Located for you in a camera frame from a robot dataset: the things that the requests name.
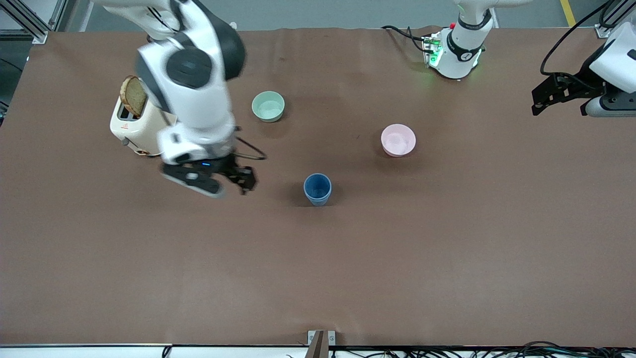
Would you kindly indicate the metal table edge bracket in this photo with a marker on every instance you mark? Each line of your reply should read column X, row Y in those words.
column 321, row 343

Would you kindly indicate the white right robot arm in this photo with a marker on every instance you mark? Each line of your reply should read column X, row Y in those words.
column 198, row 89

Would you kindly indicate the blue plastic cup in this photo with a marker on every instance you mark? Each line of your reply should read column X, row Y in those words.
column 318, row 202
column 318, row 185

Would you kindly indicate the metal base connector plate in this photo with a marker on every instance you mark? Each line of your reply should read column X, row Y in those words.
column 433, row 49

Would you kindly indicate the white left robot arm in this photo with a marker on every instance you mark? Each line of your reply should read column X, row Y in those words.
column 459, row 54

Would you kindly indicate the aluminium frame profile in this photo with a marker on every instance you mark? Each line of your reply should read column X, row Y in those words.
column 611, row 20
column 30, row 22

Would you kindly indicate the brown bread slice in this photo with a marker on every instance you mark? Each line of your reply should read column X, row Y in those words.
column 131, row 97

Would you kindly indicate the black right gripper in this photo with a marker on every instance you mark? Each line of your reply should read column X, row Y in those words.
column 228, row 169

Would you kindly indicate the mint green bowl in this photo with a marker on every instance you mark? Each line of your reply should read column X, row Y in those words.
column 268, row 106

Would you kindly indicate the cream white toaster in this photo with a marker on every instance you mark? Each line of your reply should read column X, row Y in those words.
column 139, row 129

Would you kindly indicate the pink bowl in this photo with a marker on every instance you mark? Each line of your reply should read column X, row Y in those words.
column 398, row 139

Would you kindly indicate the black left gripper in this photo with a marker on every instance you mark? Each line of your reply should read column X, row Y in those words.
column 585, row 80

